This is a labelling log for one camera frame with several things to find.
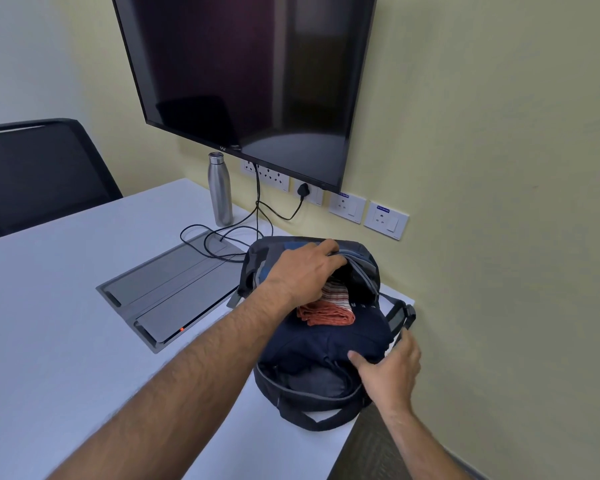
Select person's left hand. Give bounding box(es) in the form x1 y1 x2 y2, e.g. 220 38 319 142
265 239 349 311

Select person's right hand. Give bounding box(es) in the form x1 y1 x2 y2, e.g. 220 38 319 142
347 329 423 418

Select red striped cloth clothes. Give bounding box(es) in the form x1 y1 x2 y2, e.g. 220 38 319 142
296 279 356 328

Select navy blue hoodie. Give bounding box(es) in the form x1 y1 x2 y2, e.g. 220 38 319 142
257 299 396 381

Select black grey backpack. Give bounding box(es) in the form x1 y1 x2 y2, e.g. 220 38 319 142
227 236 417 432

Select person's left forearm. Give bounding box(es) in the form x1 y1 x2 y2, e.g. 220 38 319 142
47 287 296 480

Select person's right forearm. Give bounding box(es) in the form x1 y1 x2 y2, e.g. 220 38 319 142
379 407 473 480

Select white socket plate blue label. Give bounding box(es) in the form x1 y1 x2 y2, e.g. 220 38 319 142
363 200 411 241
327 191 367 225

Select steel water bottle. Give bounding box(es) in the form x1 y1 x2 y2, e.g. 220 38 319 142
207 151 235 227

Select black television screen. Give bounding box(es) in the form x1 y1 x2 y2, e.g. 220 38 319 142
111 0 379 194

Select black mesh back chair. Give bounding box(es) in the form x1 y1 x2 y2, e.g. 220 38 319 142
0 118 124 241

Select white wall switch plate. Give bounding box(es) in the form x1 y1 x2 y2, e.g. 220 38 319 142
292 178 325 207

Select black coiled cable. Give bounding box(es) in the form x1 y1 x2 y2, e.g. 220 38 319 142
179 164 276 263

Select black power cable with plug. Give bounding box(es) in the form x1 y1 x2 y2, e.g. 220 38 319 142
257 182 312 221

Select grey table cable box lid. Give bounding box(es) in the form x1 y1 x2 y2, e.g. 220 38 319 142
95 230 249 355

